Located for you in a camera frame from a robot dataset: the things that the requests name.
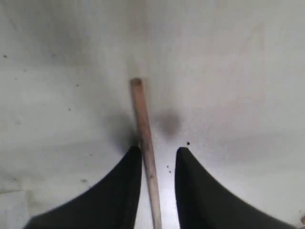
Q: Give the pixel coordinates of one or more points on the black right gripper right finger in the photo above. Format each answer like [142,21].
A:
[203,203]

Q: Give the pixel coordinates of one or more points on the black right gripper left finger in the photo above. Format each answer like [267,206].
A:
[112,203]

